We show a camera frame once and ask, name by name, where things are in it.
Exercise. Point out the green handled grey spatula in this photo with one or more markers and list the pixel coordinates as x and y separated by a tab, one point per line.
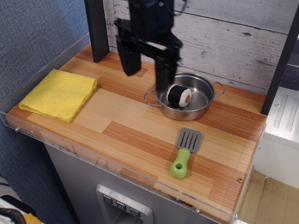
188	143

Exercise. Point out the toy sushi roll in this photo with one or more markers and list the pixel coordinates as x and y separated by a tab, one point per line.
179	95

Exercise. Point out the yellow black object bottom left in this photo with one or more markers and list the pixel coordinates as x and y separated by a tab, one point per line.
13	216

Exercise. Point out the black left vertical post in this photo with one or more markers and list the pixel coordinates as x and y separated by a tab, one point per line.
97	28

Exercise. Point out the black vertical post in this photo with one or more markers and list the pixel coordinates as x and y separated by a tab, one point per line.
280	69
97	28

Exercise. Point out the white ribbed appliance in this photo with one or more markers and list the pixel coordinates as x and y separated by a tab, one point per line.
277	154

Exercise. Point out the black right vertical post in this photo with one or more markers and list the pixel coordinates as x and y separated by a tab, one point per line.
280	69

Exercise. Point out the silver dispenser button panel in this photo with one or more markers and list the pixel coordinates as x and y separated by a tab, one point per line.
123	206

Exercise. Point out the grey toy fridge cabinet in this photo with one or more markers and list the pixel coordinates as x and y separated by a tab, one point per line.
80	180

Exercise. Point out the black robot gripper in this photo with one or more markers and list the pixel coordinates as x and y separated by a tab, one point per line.
148	32

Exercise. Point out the small steel pot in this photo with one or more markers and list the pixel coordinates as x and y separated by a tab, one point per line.
203	93

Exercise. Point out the yellow folded cloth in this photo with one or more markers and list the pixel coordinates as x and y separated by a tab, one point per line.
59	95

